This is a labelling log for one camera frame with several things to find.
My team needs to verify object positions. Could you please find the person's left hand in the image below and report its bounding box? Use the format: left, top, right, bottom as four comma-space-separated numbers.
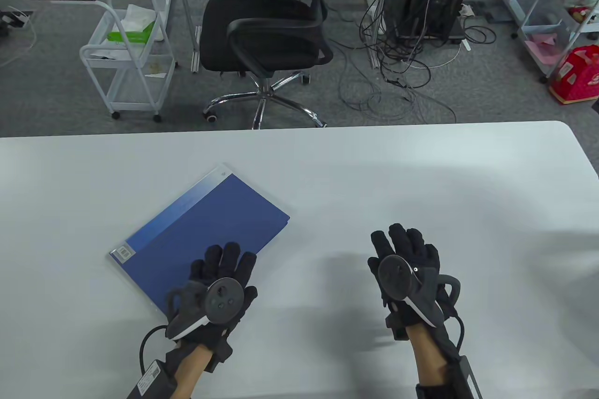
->
179, 242, 259, 363

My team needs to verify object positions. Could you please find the person's right hand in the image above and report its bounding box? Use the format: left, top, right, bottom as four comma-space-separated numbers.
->
367, 224, 446, 341

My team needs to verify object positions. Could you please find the blue file folder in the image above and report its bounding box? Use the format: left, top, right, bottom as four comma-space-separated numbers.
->
109, 164, 291, 321

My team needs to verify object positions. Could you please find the person's left forearm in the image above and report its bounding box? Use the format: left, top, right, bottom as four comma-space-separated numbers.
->
166, 343, 220, 399

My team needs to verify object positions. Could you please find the black left hand controller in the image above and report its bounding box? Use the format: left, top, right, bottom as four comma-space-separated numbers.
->
165, 277, 244, 341

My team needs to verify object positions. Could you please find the black hand controller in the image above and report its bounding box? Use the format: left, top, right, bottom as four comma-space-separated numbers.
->
165, 277, 244, 341
377, 254, 461, 329

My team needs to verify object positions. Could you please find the black right hand controller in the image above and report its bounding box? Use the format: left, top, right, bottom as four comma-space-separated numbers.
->
377, 254, 461, 329

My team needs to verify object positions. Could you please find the black left wrist sensor box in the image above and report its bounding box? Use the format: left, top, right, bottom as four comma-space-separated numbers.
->
126, 326, 177, 399

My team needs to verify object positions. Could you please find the black wrist sensor box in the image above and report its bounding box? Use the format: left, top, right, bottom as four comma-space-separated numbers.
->
126, 326, 177, 399
452, 315, 483, 399

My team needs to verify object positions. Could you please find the black right wrist sensor box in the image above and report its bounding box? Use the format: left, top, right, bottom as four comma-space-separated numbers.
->
452, 315, 483, 399

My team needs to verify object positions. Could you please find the pink paper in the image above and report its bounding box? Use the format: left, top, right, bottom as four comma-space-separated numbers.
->
524, 33, 574, 70

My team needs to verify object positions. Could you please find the black office chair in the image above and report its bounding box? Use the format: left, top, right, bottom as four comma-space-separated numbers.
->
199, 0, 351, 131

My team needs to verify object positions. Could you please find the red gift bag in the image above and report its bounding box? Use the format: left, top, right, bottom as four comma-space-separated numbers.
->
548, 45, 599, 105

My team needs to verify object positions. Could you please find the white crumpled paper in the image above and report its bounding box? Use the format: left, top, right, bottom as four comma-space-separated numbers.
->
89, 47, 134, 63

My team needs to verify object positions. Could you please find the green tissue box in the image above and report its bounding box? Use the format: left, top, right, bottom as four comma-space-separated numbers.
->
107, 4, 157, 44

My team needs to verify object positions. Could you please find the white shelf rack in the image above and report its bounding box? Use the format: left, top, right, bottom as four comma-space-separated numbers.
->
512, 0, 599, 84

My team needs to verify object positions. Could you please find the floor power strip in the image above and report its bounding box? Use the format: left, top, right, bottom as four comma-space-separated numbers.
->
0, 7, 33, 31

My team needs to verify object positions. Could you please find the tangle of black cables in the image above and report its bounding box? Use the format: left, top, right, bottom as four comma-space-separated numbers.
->
328, 0, 497, 123

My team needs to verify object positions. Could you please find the white desk leg frame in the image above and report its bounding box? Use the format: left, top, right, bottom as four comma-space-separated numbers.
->
349, 0, 391, 70

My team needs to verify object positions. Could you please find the white wire cart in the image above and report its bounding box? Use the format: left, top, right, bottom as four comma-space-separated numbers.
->
49, 0, 179, 123

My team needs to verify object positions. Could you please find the white floor cable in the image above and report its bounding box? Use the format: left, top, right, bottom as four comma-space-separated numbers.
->
0, 20, 37, 67

